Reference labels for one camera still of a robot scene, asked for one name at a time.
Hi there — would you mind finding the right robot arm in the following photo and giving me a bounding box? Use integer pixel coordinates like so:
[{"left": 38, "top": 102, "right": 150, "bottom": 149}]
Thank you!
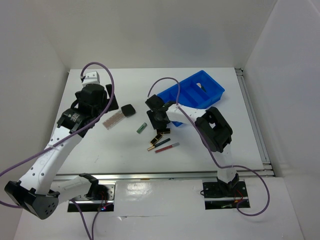
[{"left": 145, "top": 95, "right": 239, "bottom": 196}]

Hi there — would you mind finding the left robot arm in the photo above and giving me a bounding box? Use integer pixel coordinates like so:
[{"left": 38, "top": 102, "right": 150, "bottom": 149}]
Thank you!
[{"left": 4, "top": 83, "right": 119, "bottom": 220}]

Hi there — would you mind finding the clear nude eyeshadow palette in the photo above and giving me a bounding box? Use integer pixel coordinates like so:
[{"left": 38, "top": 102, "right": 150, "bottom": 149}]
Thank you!
[{"left": 102, "top": 110, "right": 125, "bottom": 130}]

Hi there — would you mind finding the black square compact case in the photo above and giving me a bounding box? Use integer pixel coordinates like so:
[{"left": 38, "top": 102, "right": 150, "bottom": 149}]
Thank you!
[{"left": 121, "top": 104, "right": 136, "bottom": 118}]

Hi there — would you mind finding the black gold square lipstick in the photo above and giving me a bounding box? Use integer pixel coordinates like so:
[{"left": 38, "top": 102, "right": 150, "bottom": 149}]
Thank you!
[{"left": 156, "top": 128, "right": 171, "bottom": 135}]

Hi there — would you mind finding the green lip balm tube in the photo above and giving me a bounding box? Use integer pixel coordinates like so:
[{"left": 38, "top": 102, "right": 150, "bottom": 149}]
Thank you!
[{"left": 136, "top": 122, "right": 147, "bottom": 134}]

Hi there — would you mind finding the gold capped dark pencil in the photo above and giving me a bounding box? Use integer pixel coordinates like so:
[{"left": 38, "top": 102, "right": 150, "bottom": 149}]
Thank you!
[{"left": 147, "top": 138, "right": 171, "bottom": 152}]

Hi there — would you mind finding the red silver lip gloss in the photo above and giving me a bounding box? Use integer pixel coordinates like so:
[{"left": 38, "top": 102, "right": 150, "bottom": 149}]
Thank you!
[{"left": 155, "top": 142, "right": 180, "bottom": 153}]

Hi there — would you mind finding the blue divided plastic bin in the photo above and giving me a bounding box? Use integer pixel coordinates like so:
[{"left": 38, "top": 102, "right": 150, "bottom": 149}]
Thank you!
[{"left": 156, "top": 69, "right": 226, "bottom": 128}]

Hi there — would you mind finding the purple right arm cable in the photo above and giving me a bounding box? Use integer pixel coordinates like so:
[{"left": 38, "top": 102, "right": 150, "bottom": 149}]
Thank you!
[{"left": 147, "top": 76, "right": 271, "bottom": 216}]

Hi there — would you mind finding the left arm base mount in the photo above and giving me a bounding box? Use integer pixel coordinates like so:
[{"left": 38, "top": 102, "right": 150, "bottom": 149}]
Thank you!
[{"left": 74, "top": 181, "right": 116, "bottom": 213}]

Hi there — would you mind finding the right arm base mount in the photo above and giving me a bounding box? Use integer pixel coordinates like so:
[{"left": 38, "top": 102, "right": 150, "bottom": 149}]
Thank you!
[{"left": 200, "top": 181, "right": 251, "bottom": 210}]

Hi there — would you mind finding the aluminium front rail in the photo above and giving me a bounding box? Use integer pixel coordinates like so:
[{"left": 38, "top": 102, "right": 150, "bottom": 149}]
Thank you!
[{"left": 54, "top": 169, "right": 275, "bottom": 182}]

